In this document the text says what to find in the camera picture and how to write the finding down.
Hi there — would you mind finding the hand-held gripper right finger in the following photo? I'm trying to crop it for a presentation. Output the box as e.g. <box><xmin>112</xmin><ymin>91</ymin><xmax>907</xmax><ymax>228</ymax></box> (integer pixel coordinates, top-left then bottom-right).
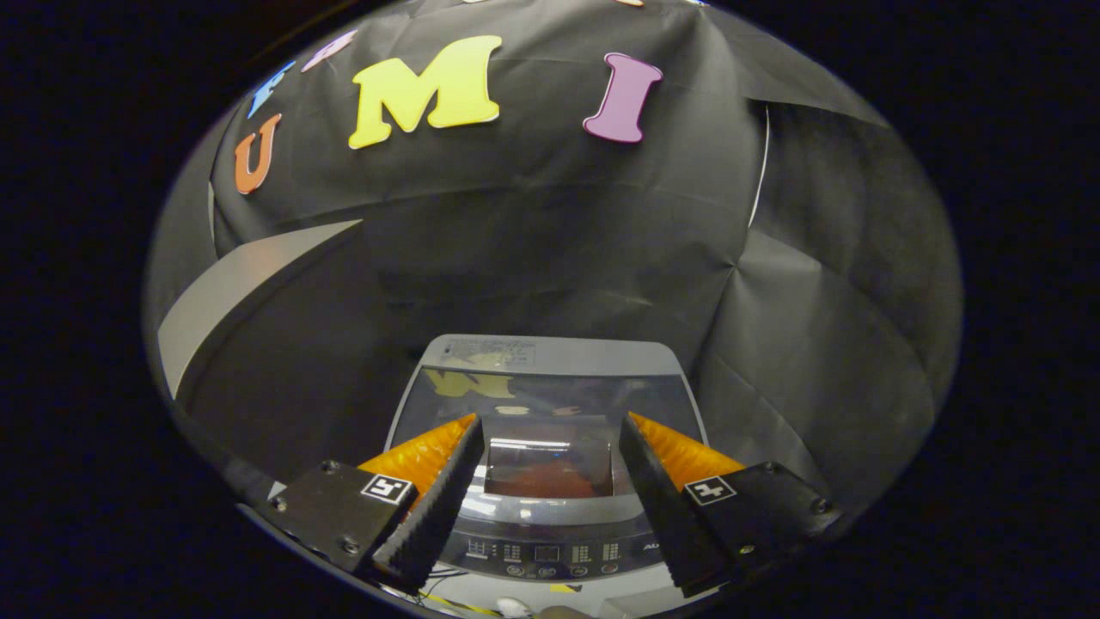
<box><xmin>619</xmin><ymin>411</ymin><xmax>841</xmax><ymax>598</ymax></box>

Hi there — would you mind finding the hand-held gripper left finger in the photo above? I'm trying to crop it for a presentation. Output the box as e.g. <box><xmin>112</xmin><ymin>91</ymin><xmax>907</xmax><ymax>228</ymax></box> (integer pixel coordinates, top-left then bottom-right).
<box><xmin>266</xmin><ymin>413</ymin><xmax>485</xmax><ymax>594</ymax></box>

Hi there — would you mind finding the grey washing machine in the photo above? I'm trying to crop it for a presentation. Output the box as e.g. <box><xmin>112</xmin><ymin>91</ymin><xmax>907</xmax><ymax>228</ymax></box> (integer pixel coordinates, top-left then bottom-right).
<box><xmin>382</xmin><ymin>334</ymin><xmax>710</xmax><ymax>603</ymax></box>

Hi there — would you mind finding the dark washing machine lid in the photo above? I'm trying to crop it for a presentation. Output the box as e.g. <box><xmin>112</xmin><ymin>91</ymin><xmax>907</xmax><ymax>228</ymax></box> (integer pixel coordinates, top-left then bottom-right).
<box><xmin>387</xmin><ymin>365</ymin><xmax>707</xmax><ymax>517</ymax></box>

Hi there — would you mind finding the grey cabinet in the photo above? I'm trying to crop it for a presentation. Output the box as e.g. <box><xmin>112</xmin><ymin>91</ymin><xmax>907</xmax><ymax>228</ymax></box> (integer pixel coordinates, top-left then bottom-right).
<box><xmin>157</xmin><ymin>219</ymin><xmax>431</xmax><ymax>508</ymax></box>

